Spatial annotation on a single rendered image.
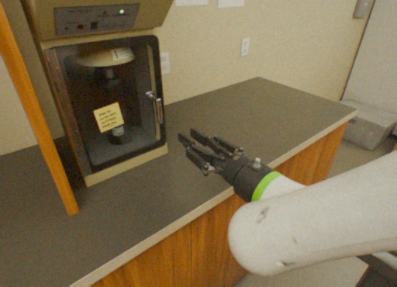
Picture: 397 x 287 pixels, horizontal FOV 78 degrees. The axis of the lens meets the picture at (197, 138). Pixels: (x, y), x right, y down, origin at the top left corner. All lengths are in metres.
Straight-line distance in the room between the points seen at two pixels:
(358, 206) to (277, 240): 0.11
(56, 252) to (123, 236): 0.17
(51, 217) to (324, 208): 0.74
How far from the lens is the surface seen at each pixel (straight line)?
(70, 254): 0.76
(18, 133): 1.25
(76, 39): 0.73
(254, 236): 0.37
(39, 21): 0.65
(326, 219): 0.31
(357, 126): 3.15
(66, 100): 0.75
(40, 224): 0.86
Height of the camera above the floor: 1.52
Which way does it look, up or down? 32 degrees down
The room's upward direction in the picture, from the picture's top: straight up
